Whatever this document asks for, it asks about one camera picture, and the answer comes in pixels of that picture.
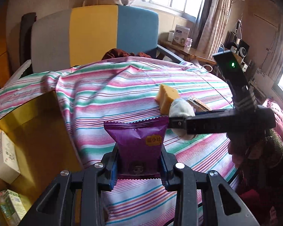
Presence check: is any purple snack packet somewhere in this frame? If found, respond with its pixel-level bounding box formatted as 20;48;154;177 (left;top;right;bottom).
104;116;169;180

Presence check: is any white fuzzy sock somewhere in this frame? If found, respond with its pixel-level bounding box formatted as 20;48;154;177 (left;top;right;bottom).
169;98;196;140

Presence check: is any yellow sponge block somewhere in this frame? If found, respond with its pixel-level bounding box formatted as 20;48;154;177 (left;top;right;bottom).
155;84;180;115

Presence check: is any silver grey box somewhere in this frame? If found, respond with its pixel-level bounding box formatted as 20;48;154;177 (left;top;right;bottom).
0;131;21;184

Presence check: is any green tea box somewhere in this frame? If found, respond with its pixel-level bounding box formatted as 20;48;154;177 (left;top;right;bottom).
0;189;27;226

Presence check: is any gloved right hand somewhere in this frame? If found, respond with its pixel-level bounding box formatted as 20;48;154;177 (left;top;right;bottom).
226;129;283;168

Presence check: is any gold metal tin tray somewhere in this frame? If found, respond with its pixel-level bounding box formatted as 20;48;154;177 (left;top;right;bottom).
0;91;82;225

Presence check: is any striped pink green bedsheet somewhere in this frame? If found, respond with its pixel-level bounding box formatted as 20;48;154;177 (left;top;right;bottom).
0;57;231;225

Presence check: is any red blanket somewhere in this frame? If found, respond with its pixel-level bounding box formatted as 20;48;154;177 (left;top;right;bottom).
235;98;283;226

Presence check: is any wooden side desk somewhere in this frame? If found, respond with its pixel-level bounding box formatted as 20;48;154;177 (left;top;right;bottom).
158;40;217;65

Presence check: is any white carton on desk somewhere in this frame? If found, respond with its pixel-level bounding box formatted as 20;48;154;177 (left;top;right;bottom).
172;24;190;47

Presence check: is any dark red cloth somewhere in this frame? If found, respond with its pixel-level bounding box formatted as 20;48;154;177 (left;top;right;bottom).
102;48;151;60

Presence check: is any grey yellow blue headboard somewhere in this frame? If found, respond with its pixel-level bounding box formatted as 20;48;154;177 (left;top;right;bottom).
31;5;159;73

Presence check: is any black rolled mat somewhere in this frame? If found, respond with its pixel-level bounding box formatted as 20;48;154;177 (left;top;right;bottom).
19;12;37;66

